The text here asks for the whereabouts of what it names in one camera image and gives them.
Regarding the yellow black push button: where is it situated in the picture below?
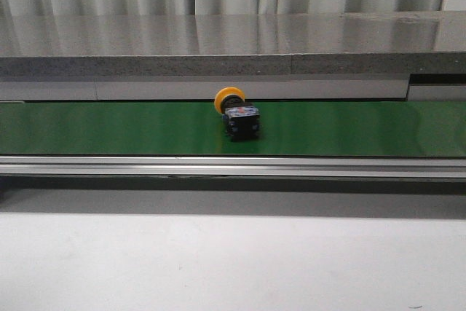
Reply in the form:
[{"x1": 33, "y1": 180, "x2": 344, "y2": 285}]
[{"x1": 214, "y1": 87, "x2": 260, "y2": 141}]

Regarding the aluminium front conveyor rail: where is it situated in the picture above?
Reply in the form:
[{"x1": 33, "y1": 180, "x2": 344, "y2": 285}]
[{"x1": 1, "y1": 156, "x2": 465, "y2": 181}]

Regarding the grey rear conveyor rail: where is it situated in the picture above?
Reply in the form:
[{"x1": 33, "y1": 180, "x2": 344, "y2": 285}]
[{"x1": 1, "y1": 74, "x2": 465, "y2": 101}]

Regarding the green conveyor belt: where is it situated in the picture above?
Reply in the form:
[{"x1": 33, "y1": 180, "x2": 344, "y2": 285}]
[{"x1": 1, "y1": 101, "x2": 465, "y2": 158}]

